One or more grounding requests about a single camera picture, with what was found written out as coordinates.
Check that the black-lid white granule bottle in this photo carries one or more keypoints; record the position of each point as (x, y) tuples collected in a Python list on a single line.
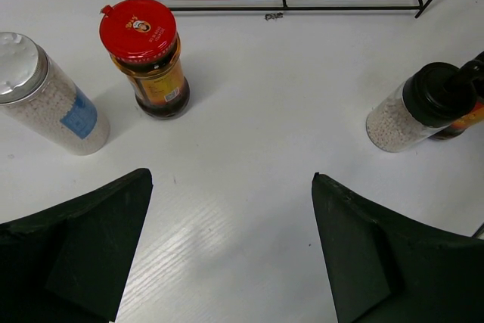
[(426, 103)]

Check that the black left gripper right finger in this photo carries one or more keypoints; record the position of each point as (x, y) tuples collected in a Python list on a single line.
[(385, 267)]

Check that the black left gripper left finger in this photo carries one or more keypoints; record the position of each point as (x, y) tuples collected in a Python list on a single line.
[(71, 261)]

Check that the silver-lid white granule bottle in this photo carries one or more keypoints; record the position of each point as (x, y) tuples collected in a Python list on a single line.
[(36, 92)]

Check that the red-lid chili sauce jar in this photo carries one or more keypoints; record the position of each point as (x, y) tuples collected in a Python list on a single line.
[(142, 40)]

